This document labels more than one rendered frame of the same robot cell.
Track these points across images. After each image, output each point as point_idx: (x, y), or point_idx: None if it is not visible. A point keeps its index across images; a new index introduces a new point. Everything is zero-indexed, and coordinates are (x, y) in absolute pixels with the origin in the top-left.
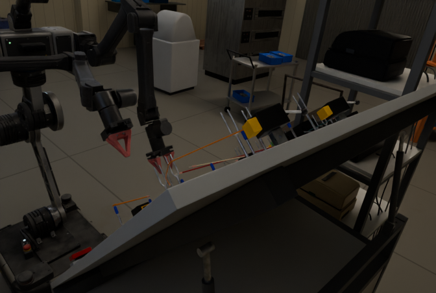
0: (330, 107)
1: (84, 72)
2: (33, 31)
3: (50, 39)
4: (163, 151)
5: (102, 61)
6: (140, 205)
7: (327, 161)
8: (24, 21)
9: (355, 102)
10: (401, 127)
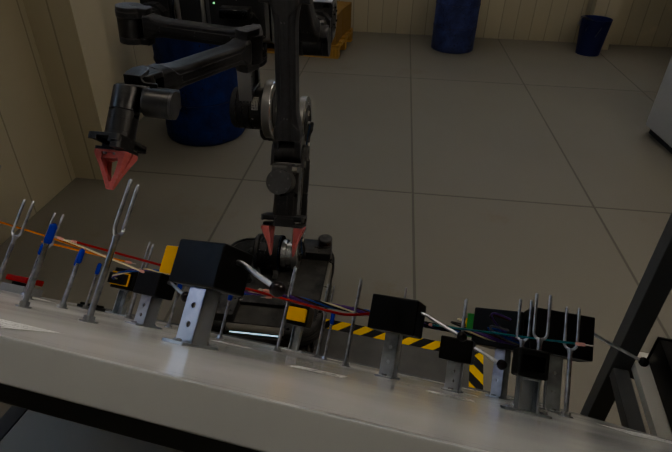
0: (176, 254)
1: (196, 56)
2: None
3: (265, 3)
4: (279, 219)
5: (303, 49)
6: (121, 268)
7: None
8: None
9: (269, 283)
10: (171, 438)
